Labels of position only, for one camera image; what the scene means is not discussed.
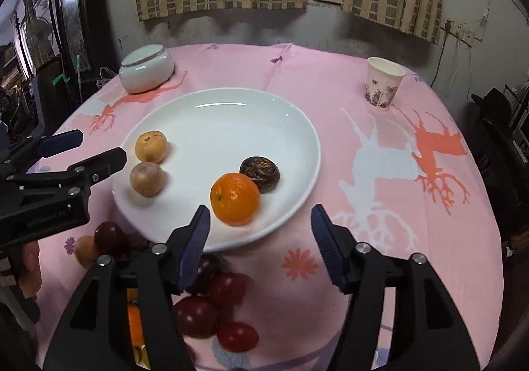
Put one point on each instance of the white lidded ceramic jar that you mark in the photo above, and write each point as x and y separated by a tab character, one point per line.
144	69

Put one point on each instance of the large orange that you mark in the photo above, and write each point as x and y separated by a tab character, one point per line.
134	323

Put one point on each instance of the dark red plum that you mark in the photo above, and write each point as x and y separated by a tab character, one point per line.
195	316
110	237

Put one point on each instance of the standing fan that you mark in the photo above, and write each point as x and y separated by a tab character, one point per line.
39	34

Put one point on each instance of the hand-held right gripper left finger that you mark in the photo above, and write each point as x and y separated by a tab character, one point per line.
193	249

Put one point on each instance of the deep orange mandarin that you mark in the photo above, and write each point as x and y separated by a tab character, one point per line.
234	198

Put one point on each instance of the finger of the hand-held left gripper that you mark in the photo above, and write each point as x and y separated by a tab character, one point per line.
103	164
62	142

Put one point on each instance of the dark brown ringed fruit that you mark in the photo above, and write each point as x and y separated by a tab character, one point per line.
260	175

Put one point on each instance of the floral paper cup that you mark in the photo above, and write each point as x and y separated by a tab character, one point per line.
382	84

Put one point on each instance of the white oval plate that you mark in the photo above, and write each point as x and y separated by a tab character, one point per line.
215	127

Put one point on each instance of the pink printed tablecloth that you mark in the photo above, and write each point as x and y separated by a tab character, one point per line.
268	272

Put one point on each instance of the dark wooden cabinet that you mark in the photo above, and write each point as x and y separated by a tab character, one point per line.
93	3

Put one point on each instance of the wall socket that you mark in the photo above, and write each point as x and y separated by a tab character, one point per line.
458	31

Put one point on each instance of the tan round fruit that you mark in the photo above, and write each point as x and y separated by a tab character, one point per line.
151	146
84	251
148	179

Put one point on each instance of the dark purple striped fruit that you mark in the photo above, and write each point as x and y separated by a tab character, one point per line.
208	267

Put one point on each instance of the person's left hand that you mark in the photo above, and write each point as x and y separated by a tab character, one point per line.
29	272

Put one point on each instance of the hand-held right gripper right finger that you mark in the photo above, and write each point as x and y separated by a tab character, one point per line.
327	249

